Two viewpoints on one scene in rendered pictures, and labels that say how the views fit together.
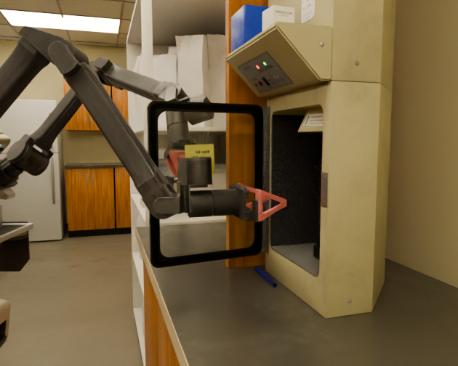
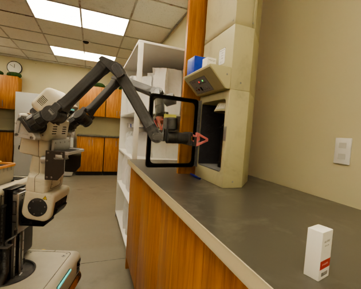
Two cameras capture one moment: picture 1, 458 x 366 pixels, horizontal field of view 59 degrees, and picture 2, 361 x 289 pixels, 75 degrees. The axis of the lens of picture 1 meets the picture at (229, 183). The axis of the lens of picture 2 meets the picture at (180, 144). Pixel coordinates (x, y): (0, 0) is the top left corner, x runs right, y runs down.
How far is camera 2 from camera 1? 0.34 m
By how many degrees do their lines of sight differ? 5
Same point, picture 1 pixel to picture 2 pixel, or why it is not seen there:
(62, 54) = (118, 69)
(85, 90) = (125, 85)
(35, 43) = (105, 63)
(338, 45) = (233, 74)
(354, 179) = (236, 130)
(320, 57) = (226, 79)
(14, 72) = (94, 75)
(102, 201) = (96, 156)
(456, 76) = (281, 93)
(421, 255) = (264, 172)
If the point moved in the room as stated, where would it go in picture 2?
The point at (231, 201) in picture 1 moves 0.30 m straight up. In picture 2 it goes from (185, 137) to (189, 75)
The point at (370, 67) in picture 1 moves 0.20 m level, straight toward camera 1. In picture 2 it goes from (245, 85) to (246, 74)
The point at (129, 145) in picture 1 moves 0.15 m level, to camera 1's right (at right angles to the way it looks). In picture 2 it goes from (143, 110) to (173, 112)
